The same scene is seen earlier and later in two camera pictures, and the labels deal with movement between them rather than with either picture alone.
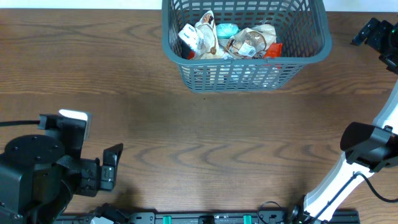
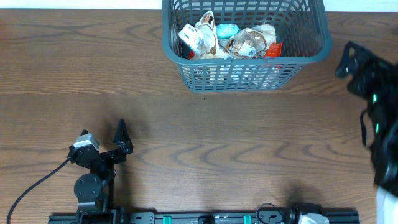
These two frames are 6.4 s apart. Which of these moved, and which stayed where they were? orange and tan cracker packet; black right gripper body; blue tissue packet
Moved: black right gripper body
Stayed: orange and tan cracker packet; blue tissue packet
